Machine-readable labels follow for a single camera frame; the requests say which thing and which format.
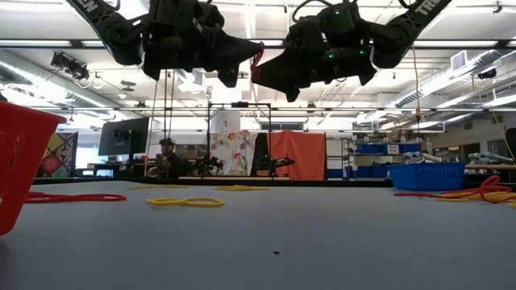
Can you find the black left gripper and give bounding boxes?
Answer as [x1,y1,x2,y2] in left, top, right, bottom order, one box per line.
[143,19,265,89]

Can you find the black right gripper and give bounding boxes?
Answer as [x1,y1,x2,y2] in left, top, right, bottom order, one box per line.
[251,19,377,103]

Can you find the blue plastic basket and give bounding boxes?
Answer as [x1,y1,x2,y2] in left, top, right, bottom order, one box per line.
[387,161,467,192]

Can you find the red plastic basket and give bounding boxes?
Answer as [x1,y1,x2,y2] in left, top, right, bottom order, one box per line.
[0,101,68,237]

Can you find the orange hanging cloth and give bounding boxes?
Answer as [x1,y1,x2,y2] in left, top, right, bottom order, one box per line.
[265,130,327,181]

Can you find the white shelving unit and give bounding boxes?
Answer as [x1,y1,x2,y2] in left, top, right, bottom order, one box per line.
[325,138,356,180]

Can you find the blue storage bins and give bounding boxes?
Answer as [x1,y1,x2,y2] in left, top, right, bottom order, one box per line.
[354,143,422,155]

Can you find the person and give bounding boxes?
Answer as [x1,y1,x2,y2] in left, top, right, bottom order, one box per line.
[154,137,185,179]

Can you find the black computer monitor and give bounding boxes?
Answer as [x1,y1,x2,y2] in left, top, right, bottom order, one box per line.
[98,117,151,157]

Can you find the white ceiling vent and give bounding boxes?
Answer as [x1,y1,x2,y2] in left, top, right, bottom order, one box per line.
[450,49,469,73]

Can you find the black ceiling dome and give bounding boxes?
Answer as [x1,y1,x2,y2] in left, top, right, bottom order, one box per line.
[476,67,498,81]

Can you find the colourful patterned painting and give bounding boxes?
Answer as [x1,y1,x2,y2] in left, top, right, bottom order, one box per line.
[37,131,79,179]

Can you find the grey rolls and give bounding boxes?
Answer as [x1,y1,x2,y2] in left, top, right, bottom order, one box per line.
[468,151,514,164]

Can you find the wooden background table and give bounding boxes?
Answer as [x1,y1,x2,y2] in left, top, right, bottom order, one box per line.
[465,164,516,171]

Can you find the black metal frame stand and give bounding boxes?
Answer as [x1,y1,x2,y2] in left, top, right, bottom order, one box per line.
[206,101,273,178]

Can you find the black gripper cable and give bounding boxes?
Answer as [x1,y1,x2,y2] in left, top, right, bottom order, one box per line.
[291,0,323,23]

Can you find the silver ceiling air duct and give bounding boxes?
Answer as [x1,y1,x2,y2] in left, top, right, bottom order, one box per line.
[397,48,516,109]
[0,50,108,109]

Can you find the black ceiling camera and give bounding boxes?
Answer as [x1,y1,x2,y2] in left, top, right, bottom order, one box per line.
[49,51,91,82]

